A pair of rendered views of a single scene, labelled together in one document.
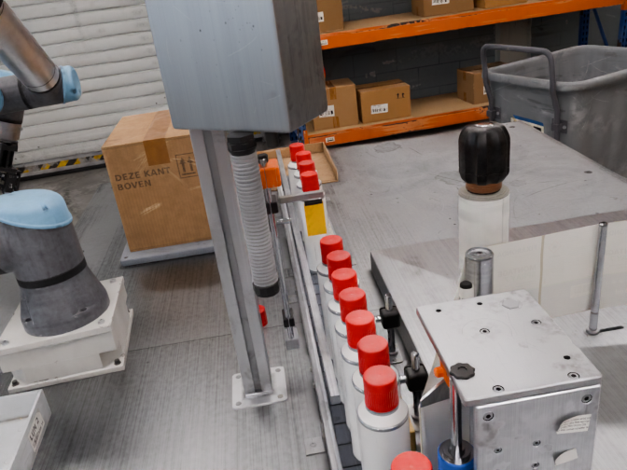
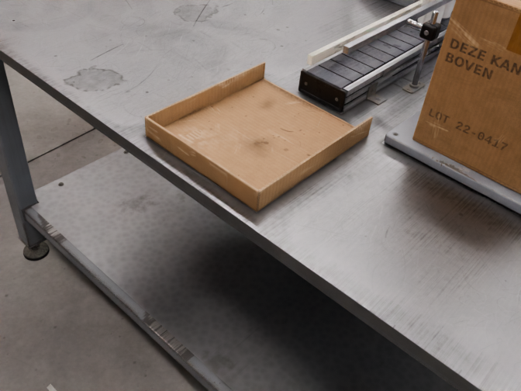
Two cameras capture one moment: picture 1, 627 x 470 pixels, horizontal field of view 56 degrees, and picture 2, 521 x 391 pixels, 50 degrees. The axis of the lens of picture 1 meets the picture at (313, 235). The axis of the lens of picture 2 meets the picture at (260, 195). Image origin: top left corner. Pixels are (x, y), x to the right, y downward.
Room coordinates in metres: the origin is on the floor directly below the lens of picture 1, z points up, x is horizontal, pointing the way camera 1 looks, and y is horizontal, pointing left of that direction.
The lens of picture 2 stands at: (2.43, 0.60, 1.41)
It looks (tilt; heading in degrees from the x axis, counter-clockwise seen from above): 41 degrees down; 222
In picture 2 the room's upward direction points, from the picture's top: 6 degrees clockwise
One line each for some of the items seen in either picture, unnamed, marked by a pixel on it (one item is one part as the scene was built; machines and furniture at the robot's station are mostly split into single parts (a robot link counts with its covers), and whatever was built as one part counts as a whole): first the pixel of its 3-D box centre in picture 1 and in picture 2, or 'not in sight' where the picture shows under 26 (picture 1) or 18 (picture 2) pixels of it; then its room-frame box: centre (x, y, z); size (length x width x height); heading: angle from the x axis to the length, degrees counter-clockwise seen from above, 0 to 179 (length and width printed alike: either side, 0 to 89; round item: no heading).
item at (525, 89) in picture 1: (570, 124); not in sight; (3.02, -1.43, 0.48); 0.89 x 0.63 x 0.96; 117
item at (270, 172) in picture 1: (298, 253); not in sight; (0.82, 0.03, 1.05); 0.10 x 0.04 x 0.33; 94
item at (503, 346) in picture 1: (498, 339); not in sight; (0.42, -0.15, 1.14); 0.14 x 0.11 x 0.01; 4
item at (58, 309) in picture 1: (59, 289); not in sight; (0.95, 0.46, 0.97); 0.15 x 0.15 x 0.10
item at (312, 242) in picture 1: (314, 222); not in sight; (1.07, -0.01, 0.98); 0.05 x 0.05 x 0.20
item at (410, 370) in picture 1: (405, 387); not in sight; (0.67, -0.10, 0.89); 0.06 x 0.03 x 0.12; 94
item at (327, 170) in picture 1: (290, 166); (260, 126); (1.83, 0.04, 0.85); 0.30 x 0.26 x 0.04; 4
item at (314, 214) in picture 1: (314, 217); not in sight; (0.84, -0.01, 1.09); 0.03 x 0.01 x 0.06; 94
